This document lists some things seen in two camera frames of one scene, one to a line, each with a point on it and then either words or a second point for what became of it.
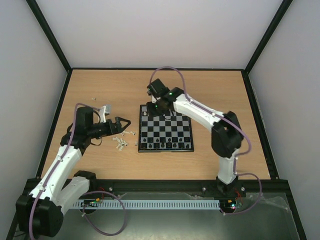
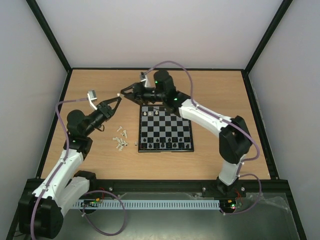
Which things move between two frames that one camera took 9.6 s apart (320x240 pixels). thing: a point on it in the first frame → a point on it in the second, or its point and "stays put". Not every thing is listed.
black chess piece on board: (169, 144) stays put
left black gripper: (118, 128) → (106, 110)
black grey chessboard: (173, 133) stays put
